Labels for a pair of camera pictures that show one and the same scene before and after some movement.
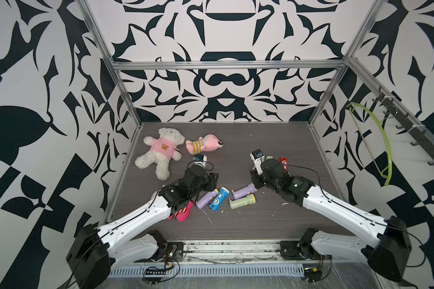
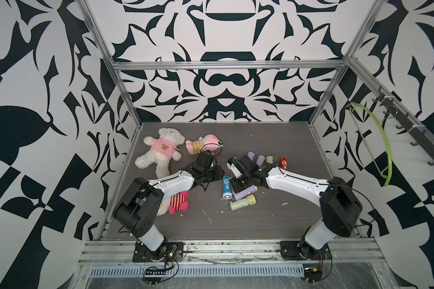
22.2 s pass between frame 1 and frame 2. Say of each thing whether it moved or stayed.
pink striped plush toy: stayed
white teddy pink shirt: stayed
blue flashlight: moved
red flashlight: stayed
